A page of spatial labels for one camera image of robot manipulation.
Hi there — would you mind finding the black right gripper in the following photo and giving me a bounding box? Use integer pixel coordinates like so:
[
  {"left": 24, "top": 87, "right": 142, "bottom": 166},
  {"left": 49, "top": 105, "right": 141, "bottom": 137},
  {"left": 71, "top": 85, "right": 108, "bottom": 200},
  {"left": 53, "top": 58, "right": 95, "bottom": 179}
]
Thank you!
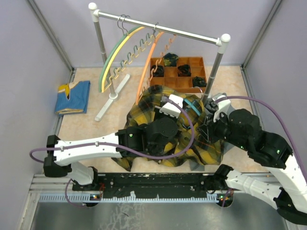
[{"left": 196, "top": 108, "right": 249, "bottom": 150}]

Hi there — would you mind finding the yellow plaid shirt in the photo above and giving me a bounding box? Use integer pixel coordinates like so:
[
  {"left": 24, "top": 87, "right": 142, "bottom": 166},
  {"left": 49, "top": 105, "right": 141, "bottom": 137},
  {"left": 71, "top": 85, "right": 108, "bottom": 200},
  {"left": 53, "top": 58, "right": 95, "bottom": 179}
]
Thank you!
[{"left": 114, "top": 85, "right": 224, "bottom": 171}]

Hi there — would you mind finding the blue hanger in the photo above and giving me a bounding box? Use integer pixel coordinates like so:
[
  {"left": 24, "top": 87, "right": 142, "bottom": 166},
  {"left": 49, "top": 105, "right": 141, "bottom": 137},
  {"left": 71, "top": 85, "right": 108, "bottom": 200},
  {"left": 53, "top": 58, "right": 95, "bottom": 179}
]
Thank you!
[{"left": 183, "top": 86, "right": 203, "bottom": 116}]

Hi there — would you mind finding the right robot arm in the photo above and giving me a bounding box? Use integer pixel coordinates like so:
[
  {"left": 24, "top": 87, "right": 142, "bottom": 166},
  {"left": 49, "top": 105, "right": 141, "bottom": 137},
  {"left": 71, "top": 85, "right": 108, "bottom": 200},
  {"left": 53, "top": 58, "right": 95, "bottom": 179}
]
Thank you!
[{"left": 199, "top": 109, "right": 307, "bottom": 225}]

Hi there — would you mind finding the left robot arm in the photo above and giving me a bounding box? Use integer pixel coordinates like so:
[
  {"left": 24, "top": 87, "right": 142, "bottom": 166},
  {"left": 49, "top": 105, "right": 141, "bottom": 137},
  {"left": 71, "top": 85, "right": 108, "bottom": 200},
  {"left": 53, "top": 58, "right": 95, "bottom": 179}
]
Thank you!
[{"left": 43, "top": 105, "right": 181, "bottom": 190}]

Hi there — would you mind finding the grey shirt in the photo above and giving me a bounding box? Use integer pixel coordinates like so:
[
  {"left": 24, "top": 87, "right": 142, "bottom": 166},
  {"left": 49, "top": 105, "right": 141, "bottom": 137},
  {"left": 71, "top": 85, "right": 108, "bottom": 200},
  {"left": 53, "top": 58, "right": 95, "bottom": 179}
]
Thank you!
[{"left": 186, "top": 140, "right": 235, "bottom": 172}]

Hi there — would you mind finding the orange hanger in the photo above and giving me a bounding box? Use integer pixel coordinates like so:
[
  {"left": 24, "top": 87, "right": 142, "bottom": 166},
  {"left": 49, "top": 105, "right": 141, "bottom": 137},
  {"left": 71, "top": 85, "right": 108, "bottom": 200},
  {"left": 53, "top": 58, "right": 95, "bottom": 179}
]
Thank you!
[{"left": 135, "top": 32, "right": 177, "bottom": 105}]

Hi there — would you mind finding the yellow hanger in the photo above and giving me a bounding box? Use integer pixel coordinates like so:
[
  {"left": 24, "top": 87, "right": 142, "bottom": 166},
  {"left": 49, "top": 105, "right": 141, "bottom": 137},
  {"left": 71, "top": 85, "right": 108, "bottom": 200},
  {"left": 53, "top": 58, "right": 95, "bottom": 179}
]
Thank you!
[{"left": 108, "top": 29, "right": 156, "bottom": 89}]

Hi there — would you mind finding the green hanger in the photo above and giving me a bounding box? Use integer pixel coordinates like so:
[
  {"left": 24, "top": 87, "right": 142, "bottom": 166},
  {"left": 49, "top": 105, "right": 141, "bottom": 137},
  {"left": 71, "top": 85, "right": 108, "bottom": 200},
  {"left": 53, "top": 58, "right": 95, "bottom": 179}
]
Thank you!
[{"left": 98, "top": 26, "right": 155, "bottom": 92}]

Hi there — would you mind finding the dark rolled sock right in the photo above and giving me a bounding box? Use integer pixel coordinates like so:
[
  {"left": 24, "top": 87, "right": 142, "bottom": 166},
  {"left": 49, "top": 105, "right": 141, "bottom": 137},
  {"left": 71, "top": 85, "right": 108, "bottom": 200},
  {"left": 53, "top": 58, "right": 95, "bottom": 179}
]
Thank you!
[{"left": 192, "top": 76, "right": 207, "bottom": 88}]

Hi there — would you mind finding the dark rolled sock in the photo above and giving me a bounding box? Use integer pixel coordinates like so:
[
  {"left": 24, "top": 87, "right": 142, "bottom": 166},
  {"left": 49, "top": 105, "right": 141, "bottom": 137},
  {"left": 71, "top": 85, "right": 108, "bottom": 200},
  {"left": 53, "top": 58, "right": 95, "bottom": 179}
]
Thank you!
[
  {"left": 192, "top": 76, "right": 207, "bottom": 88},
  {"left": 151, "top": 65, "right": 164, "bottom": 77},
  {"left": 177, "top": 64, "right": 191, "bottom": 77}
]

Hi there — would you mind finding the dark rolled sock left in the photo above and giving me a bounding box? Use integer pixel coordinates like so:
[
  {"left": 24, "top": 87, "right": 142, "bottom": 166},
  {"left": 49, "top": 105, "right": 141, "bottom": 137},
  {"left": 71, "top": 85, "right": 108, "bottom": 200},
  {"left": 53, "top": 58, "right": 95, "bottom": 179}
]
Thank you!
[{"left": 151, "top": 65, "right": 164, "bottom": 77}]

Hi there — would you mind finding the wooden compartment tray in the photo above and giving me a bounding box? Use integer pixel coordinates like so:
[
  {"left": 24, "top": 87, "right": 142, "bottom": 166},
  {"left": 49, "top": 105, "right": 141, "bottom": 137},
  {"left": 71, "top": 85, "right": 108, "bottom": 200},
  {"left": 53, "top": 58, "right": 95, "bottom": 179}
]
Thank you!
[{"left": 150, "top": 57, "right": 207, "bottom": 93}]

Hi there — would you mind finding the dark rolled sock middle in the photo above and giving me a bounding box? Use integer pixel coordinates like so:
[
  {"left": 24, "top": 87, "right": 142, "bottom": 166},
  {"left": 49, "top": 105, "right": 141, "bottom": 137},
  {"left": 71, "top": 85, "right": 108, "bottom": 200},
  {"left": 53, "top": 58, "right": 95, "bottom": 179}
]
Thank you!
[{"left": 177, "top": 64, "right": 191, "bottom": 77}]

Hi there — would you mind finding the camouflage rolled sock top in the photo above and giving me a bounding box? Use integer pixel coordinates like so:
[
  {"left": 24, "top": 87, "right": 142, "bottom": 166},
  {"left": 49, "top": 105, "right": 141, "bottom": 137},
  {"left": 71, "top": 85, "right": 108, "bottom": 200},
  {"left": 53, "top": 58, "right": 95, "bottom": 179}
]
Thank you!
[{"left": 163, "top": 53, "right": 179, "bottom": 67}]

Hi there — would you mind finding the white metal clothes rack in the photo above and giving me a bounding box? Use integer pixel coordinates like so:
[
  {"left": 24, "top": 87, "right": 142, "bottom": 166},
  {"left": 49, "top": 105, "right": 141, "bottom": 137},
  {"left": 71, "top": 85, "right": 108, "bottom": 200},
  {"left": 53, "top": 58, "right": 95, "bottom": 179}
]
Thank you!
[{"left": 88, "top": 2, "right": 231, "bottom": 122}]

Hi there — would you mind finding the blue folded cloth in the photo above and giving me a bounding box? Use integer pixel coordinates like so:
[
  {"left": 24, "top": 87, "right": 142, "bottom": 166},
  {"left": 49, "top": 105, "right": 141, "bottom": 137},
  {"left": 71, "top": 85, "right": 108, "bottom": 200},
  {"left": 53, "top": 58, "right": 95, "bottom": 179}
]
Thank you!
[{"left": 55, "top": 80, "right": 91, "bottom": 116}]

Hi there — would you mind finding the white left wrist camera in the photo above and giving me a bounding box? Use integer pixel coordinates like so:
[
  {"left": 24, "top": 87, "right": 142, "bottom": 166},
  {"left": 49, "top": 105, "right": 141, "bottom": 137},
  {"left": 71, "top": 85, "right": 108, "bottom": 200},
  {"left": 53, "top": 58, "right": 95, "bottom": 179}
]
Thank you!
[{"left": 160, "top": 94, "right": 183, "bottom": 118}]

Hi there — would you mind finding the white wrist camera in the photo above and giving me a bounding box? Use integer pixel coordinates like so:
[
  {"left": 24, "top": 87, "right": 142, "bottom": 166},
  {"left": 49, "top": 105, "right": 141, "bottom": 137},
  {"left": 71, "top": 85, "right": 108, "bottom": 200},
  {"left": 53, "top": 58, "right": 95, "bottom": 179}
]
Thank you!
[
  {"left": 160, "top": 94, "right": 183, "bottom": 118},
  {"left": 205, "top": 93, "right": 231, "bottom": 122}
]

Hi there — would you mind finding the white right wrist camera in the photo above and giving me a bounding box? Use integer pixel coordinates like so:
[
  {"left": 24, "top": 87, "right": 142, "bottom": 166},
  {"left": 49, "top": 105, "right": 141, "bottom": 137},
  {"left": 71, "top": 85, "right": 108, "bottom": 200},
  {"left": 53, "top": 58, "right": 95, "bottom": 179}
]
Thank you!
[{"left": 205, "top": 93, "right": 231, "bottom": 122}]

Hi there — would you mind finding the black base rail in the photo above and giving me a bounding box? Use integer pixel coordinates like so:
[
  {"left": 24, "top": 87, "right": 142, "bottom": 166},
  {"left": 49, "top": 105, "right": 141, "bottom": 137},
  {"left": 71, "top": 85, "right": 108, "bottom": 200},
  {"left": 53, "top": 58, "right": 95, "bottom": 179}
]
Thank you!
[{"left": 72, "top": 173, "right": 229, "bottom": 199}]

